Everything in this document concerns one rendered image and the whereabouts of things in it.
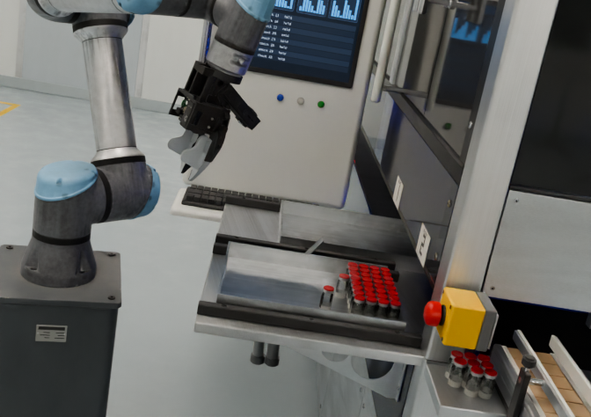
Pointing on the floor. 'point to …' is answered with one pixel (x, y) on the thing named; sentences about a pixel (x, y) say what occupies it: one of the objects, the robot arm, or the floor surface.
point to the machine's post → (490, 157)
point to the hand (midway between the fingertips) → (192, 171)
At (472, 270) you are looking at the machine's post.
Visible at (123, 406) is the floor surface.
